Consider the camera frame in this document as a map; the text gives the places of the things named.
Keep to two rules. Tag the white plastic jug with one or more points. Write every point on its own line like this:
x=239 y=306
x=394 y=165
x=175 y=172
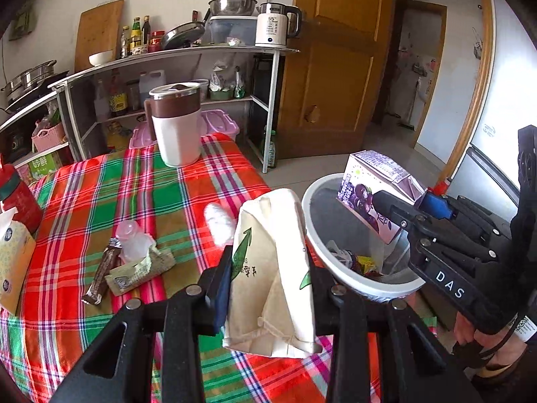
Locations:
x=152 y=84

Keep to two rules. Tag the white metal shelf rack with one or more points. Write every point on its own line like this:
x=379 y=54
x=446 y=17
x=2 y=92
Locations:
x=180 y=56

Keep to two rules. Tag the beige tissue pack green leaf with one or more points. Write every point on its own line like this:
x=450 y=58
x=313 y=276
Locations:
x=268 y=268

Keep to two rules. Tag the crumpled white tissue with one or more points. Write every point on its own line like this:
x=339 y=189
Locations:
x=219 y=222

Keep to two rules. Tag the person's right hand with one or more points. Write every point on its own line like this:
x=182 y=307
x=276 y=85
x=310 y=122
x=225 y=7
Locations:
x=501 y=359

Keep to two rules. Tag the yellow label sauce bottle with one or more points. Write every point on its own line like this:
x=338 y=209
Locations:
x=118 y=103

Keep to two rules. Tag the green condiment bottle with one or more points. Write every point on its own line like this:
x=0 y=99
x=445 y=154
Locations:
x=136 y=37

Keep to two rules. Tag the white and brown pitcher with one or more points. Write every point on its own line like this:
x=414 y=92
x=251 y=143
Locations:
x=176 y=130

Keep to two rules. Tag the hanging green cloth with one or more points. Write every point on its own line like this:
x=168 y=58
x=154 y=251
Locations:
x=23 y=21

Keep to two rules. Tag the steel mixing bowl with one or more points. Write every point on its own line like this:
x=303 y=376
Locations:
x=233 y=6

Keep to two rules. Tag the purple plastic storage box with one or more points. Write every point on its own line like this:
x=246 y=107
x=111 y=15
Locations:
x=218 y=124

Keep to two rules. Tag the yellow snack wrapper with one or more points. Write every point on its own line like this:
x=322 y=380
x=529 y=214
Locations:
x=368 y=265

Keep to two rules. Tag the wooden cutting board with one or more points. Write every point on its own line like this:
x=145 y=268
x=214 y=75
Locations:
x=98 y=29

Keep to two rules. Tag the low grey stove shelf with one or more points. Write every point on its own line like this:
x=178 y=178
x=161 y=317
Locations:
x=29 y=105

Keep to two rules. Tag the clear condiment bottle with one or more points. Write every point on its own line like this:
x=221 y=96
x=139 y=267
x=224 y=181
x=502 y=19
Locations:
x=125 y=44

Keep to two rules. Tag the clear plastic bag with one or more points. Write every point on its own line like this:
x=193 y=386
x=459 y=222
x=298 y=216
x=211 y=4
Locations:
x=339 y=254

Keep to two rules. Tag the purple snack bag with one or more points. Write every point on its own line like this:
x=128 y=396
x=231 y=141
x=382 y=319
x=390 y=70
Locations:
x=355 y=262

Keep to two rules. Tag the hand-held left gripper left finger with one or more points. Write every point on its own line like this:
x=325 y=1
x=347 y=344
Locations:
x=221 y=289

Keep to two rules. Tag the white trash bin with liner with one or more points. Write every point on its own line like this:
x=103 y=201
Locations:
x=377 y=289

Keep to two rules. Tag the dark sauce bottle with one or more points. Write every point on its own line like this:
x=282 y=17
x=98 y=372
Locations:
x=146 y=31

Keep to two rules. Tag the green cardboard box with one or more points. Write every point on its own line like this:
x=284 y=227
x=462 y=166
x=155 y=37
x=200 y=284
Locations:
x=44 y=166

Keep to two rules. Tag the brown sachet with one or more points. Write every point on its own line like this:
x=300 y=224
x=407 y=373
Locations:
x=100 y=273

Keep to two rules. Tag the steel steamer pot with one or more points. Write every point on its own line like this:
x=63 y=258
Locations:
x=29 y=77

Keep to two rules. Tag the black induction cooktop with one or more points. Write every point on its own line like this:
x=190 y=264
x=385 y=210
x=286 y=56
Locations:
x=37 y=90

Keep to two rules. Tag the purple milk carton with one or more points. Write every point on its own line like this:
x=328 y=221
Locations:
x=377 y=184

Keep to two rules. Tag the white refrigerator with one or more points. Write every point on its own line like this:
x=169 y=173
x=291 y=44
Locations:
x=507 y=92

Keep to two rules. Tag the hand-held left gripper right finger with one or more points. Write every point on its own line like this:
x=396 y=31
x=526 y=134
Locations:
x=325 y=298

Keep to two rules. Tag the white electric kettle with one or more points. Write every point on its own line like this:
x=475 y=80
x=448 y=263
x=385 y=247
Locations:
x=270 y=27

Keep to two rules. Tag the plaid tablecloth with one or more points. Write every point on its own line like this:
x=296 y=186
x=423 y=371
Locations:
x=126 y=201

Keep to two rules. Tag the pink plastic basket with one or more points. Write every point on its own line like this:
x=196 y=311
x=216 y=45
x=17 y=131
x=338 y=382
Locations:
x=48 y=137

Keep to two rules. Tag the frying pan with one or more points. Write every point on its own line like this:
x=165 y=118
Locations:
x=182 y=35

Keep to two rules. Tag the small clear plastic cup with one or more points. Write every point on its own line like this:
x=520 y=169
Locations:
x=132 y=239

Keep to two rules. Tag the plastic bags on shelf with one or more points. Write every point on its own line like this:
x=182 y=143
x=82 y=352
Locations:
x=224 y=84

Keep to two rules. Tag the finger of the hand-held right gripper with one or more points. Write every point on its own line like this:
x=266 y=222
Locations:
x=398 y=214
x=436 y=205

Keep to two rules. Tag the white bowl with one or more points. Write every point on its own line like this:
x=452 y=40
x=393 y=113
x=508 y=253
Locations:
x=100 y=58

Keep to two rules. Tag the red bottle with green cap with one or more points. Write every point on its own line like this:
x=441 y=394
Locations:
x=19 y=201

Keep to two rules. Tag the clear storage container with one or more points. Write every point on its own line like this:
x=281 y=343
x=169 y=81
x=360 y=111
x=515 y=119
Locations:
x=233 y=30

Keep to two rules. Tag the wooden door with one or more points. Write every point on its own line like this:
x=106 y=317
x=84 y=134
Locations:
x=335 y=50

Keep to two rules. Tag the red jar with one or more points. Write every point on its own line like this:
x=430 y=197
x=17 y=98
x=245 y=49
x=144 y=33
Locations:
x=157 y=41

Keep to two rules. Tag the green patterned paper wrapper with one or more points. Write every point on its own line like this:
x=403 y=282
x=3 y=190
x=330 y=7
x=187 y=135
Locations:
x=138 y=270

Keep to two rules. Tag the yellow tissue box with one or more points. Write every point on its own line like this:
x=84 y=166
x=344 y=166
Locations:
x=12 y=260

